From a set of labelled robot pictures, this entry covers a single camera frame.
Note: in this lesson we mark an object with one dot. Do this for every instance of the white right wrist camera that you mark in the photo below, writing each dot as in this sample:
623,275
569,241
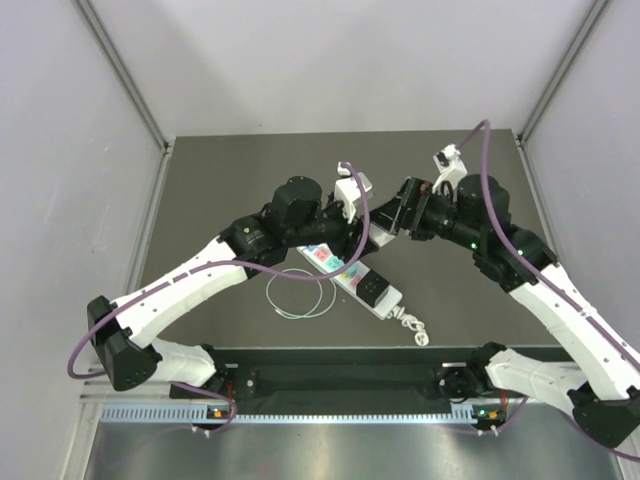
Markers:
450,166

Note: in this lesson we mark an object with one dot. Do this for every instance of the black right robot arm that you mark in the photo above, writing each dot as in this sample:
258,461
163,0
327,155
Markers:
601,394

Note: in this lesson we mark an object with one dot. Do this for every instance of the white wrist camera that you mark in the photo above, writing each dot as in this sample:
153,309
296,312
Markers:
347,191
450,166

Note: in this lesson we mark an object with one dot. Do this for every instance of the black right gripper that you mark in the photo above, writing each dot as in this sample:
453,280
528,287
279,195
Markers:
417,196

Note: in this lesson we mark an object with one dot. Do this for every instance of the white multicolour power strip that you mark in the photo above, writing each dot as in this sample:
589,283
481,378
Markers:
321,257

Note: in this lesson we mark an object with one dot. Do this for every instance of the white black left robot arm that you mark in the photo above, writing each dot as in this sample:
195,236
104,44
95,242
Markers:
125,330

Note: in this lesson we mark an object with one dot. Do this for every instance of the black power plug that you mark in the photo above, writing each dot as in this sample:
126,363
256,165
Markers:
371,288

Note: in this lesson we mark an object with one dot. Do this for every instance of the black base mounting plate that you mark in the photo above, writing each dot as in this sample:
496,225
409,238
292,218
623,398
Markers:
431,373

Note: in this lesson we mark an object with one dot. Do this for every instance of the white cube charger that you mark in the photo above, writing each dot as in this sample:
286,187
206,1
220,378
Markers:
379,236

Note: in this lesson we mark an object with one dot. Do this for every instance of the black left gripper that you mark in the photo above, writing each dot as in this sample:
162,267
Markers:
350,244

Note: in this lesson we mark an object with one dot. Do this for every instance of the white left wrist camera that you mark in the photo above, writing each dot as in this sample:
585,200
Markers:
347,191

